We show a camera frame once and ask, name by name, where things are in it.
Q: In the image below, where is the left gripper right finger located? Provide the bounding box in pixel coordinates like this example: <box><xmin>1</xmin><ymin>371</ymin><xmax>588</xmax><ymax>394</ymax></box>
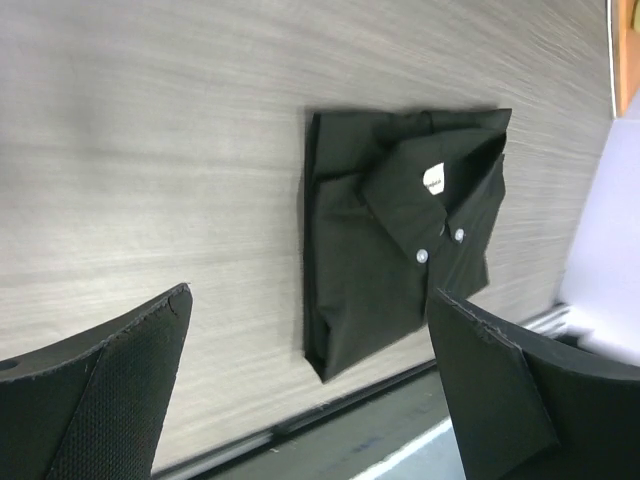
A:
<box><xmin>428</xmin><ymin>291</ymin><xmax>639</xmax><ymax>479</ymax></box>

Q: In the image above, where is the white wire wooden shelf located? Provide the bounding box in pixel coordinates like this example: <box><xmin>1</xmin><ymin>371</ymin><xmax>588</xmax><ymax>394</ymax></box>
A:
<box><xmin>606</xmin><ymin>0</ymin><xmax>639</xmax><ymax>119</ymax></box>

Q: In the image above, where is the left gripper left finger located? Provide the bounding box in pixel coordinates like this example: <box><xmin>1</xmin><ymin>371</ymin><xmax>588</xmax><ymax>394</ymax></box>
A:
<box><xmin>1</xmin><ymin>283</ymin><xmax>193</xmax><ymax>479</ymax></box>

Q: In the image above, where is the black long sleeve shirt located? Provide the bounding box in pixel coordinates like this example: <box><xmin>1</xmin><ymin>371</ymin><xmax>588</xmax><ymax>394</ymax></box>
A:
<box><xmin>302</xmin><ymin>108</ymin><xmax>512</xmax><ymax>382</ymax></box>

